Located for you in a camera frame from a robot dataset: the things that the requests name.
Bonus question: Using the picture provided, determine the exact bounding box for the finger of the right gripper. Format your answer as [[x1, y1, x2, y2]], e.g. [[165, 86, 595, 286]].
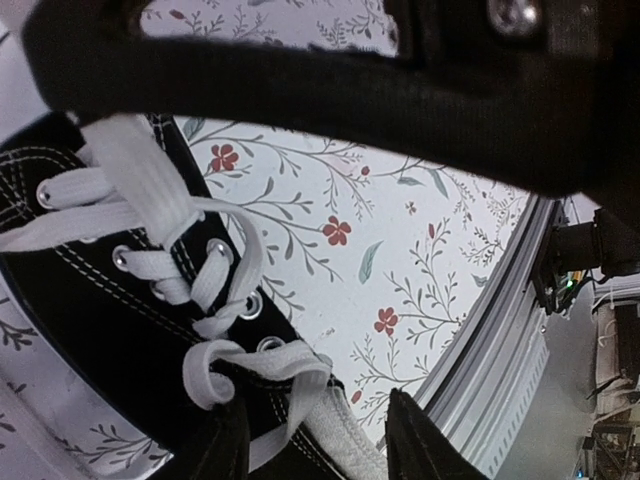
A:
[[22, 1, 639, 205]]

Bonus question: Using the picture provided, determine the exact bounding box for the front aluminium rail frame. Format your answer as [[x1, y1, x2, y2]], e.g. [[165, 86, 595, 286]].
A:
[[415, 197, 564, 479]]

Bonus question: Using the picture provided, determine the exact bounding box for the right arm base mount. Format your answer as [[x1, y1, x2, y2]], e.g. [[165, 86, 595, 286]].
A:
[[530, 200, 639, 315]]

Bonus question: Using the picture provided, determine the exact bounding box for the floral patterned table mat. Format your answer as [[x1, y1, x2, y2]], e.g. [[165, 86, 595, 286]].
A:
[[0, 0, 541, 476]]

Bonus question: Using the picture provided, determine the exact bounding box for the black white canvas sneaker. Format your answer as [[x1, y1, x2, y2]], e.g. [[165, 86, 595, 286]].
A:
[[1, 114, 388, 479]]

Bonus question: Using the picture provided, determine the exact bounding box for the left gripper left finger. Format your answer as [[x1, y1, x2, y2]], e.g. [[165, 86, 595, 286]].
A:
[[172, 396, 250, 480]]

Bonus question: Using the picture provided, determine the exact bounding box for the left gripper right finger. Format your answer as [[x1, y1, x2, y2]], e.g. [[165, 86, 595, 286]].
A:
[[385, 389, 487, 480]]

